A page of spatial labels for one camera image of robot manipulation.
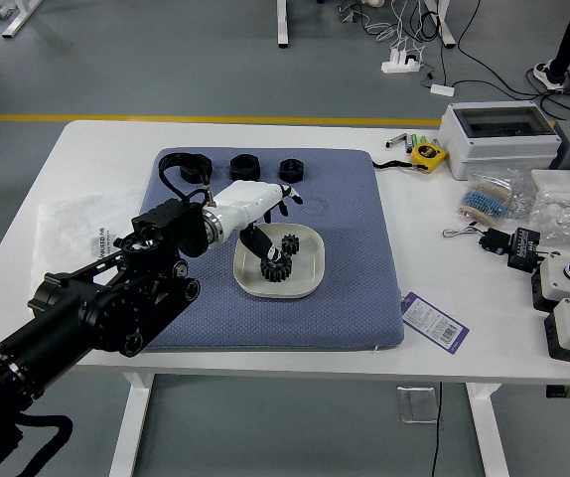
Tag white floor cables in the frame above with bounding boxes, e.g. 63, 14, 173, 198
362, 0, 433, 57

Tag large black hex nut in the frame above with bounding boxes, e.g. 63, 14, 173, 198
228, 152, 262, 184
179, 154, 214, 185

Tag clear crumpled plastic bag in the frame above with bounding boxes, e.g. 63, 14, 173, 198
531, 191, 570, 245

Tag white power strip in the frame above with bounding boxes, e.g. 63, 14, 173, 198
380, 48, 423, 76

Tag silver box under table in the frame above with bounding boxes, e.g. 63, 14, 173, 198
396, 386, 439, 424

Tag black cable under table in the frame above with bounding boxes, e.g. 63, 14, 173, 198
430, 382, 443, 477

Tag blue-grey quilted mat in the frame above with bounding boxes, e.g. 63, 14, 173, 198
138, 146, 406, 353

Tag white square dish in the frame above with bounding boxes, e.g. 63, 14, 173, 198
233, 222, 327, 299

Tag white background table leg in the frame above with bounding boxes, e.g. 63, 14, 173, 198
1, 0, 44, 39
276, 0, 292, 49
424, 0, 459, 49

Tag small white flat box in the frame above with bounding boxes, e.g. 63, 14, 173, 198
530, 169, 570, 203

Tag clear printed plastic bag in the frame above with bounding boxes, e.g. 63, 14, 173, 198
36, 191, 147, 263

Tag bag of blue resistors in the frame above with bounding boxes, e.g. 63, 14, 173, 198
457, 167, 535, 224

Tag yellow tape measure with strap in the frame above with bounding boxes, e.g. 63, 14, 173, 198
371, 142, 450, 174

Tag purple barcode tag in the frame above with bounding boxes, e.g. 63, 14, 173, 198
399, 291, 470, 353

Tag black module with green label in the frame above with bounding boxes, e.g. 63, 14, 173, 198
506, 227, 545, 272

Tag black module with wires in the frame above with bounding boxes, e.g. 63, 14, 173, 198
442, 223, 510, 255

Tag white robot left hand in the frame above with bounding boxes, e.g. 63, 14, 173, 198
213, 179, 305, 268

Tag grey enclosure with clear lid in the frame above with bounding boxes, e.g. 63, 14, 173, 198
437, 100, 563, 181

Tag black floor cable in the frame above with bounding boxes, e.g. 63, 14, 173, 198
413, 0, 570, 116

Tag small black hex nut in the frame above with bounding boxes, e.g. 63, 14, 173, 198
278, 157, 306, 184

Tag large black bevel gear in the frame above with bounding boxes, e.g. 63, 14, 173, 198
259, 252, 294, 284

